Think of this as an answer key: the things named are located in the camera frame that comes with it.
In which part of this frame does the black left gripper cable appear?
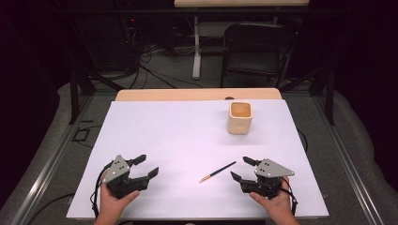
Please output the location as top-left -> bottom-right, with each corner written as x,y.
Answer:
89,161 -> 115,219

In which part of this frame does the bundle of floor cables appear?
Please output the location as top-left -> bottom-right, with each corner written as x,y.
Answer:
102,15 -> 205,90

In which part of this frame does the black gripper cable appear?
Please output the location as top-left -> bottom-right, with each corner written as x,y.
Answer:
89,161 -> 115,219
283,177 -> 299,218

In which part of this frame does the black floor cable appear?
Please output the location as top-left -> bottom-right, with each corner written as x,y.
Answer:
29,192 -> 76,225

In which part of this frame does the aluminium floor rail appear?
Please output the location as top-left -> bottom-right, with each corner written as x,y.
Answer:
313,93 -> 387,225
8,93 -> 96,225

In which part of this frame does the cream square cup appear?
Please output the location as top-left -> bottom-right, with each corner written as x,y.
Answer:
226,100 -> 253,136

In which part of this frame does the white desk leg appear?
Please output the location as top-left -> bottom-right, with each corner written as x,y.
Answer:
191,16 -> 203,81

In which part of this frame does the black metal stand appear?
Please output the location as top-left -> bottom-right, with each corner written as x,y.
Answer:
279,66 -> 336,127
69,67 -> 126,126

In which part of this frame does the person's left hand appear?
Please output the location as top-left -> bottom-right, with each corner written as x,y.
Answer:
97,184 -> 141,221

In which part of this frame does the black pencil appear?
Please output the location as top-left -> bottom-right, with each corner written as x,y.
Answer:
199,160 -> 237,184

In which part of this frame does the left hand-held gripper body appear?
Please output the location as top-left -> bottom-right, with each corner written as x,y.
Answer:
101,154 -> 149,200

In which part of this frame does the black table edge cable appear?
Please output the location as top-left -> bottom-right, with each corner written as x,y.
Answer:
297,128 -> 310,154

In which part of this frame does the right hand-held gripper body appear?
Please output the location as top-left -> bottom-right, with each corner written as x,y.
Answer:
239,157 -> 296,199

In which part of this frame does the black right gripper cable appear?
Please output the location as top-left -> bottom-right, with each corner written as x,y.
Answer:
283,177 -> 299,218

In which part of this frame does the white table sheet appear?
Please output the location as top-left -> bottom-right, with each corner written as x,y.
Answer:
66,98 -> 329,220

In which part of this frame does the black folding chair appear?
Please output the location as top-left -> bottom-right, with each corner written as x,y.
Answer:
220,22 -> 297,89

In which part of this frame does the beige background desk top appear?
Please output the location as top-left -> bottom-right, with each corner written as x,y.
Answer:
173,0 -> 311,8

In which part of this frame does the person's right hand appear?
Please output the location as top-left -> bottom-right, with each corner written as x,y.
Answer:
249,176 -> 296,220

